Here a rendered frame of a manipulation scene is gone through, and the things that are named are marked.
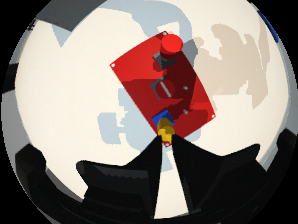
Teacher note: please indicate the red circuit board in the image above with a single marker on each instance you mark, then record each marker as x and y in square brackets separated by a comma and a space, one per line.
[164, 86]

